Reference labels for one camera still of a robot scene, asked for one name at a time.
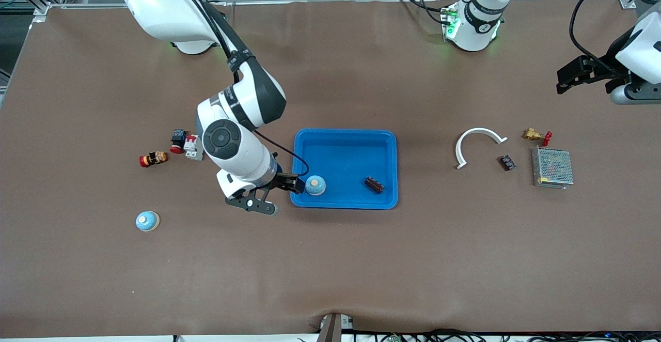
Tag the light blue desk bell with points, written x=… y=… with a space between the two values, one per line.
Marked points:
x=146 y=221
x=315 y=185

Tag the dark brown cylindrical capacitor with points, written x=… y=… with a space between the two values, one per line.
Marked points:
x=374 y=185

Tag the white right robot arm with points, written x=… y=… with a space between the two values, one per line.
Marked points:
x=165 y=11

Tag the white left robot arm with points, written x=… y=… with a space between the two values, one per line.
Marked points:
x=472 y=27

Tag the small dark capacitor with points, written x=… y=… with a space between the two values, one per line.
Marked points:
x=507 y=162

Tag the blue plastic tray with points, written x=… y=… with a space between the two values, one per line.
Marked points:
x=341 y=145

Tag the white red circuit breaker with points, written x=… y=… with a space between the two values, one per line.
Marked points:
x=193 y=147

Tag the red push button black body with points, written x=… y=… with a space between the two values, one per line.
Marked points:
x=178 y=138

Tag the metal mesh power supply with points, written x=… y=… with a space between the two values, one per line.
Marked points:
x=552 y=166

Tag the red emergency stop orange body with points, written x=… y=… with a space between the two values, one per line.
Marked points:
x=155 y=158

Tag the white curved plastic arc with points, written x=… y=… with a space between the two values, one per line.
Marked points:
x=481 y=130

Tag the metal table edge clamp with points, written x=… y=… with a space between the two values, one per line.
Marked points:
x=330 y=329

